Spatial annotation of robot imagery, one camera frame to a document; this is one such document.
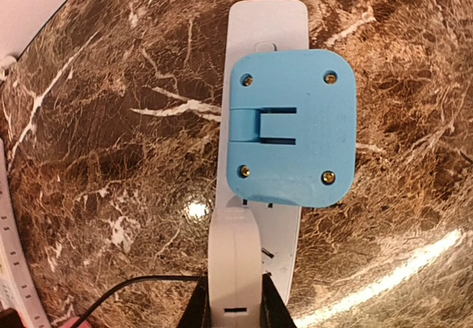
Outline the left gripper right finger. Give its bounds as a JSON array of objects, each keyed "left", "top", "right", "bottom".
[{"left": 261, "top": 273, "right": 296, "bottom": 328}]

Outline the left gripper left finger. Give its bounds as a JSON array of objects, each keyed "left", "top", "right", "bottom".
[{"left": 177, "top": 278, "right": 211, "bottom": 328}]

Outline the blue square plug adapter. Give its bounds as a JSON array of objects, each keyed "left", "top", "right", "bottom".
[{"left": 226, "top": 49, "right": 357, "bottom": 208}]

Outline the blue grey power strip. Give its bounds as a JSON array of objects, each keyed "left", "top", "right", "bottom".
[{"left": 208, "top": 0, "right": 309, "bottom": 327}]

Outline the long white power strip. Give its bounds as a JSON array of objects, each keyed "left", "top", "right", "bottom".
[{"left": 1, "top": 149, "right": 50, "bottom": 328}]

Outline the black usb cable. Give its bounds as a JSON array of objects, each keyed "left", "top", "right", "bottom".
[{"left": 51, "top": 275, "right": 200, "bottom": 327}]

